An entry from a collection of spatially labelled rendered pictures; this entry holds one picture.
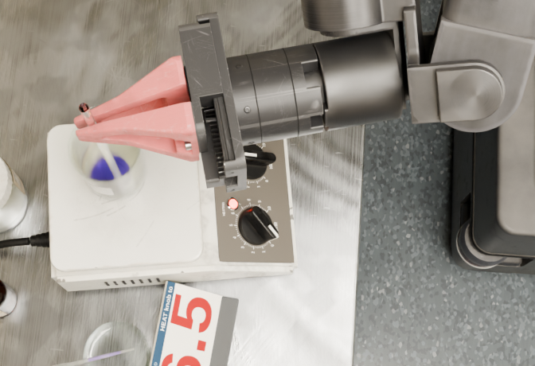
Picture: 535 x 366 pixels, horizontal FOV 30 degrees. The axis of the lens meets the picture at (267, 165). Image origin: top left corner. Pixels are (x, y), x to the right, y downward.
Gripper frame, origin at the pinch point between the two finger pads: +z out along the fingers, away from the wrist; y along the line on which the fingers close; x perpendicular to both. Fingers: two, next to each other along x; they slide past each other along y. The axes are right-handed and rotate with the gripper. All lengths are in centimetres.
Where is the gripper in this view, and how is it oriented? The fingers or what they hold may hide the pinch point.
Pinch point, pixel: (89, 127)
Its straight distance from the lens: 63.8
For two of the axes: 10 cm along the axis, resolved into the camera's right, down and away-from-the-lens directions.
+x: -0.2, 2.5, 9.7
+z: -9.8, 1.8, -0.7
